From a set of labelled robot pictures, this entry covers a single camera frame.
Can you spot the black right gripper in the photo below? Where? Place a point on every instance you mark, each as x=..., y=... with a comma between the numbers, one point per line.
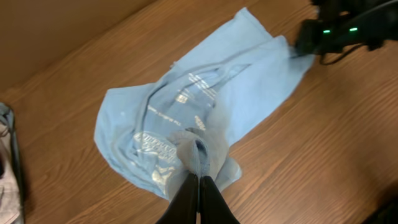
x=314, y=37

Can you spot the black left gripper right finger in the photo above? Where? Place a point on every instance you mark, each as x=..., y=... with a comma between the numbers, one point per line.
x=212, y=206

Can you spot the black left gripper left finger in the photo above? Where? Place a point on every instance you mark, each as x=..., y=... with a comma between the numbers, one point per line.
x=183, y=207

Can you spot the light blue t-shirt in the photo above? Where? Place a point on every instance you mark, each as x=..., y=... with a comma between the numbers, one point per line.
x=155, y=134

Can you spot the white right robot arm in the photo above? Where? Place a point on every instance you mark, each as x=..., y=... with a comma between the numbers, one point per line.
x=341, y=23

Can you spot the beige folded garment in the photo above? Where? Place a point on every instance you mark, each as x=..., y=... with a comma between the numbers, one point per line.
x=10, y=194

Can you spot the grey-blue folded garment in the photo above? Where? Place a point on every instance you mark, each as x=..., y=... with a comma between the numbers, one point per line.
x=7, y=118

